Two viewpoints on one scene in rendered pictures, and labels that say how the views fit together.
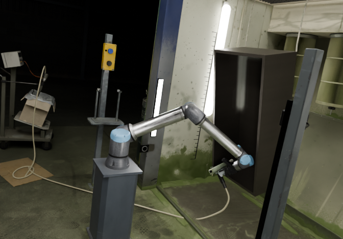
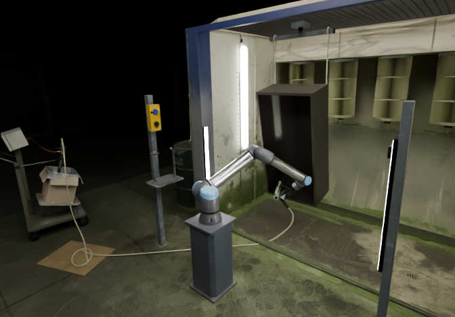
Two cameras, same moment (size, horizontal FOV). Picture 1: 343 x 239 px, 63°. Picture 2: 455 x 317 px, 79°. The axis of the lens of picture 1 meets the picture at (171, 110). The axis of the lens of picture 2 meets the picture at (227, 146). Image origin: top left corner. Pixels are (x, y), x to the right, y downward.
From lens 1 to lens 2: 89 cm
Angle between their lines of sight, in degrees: 18
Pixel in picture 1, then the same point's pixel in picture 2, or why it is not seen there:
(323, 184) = (349, 179)
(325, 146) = (340, 150)
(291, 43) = (296, 70)
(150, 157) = not seen: hidden behind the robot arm
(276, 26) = (280, 57)
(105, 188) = (212, 244)
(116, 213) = (223, 262)
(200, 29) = (227, 72)
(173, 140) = not seen: hidden behind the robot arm
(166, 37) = (202, 87)
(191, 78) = (227, 118)
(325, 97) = (336, 112)
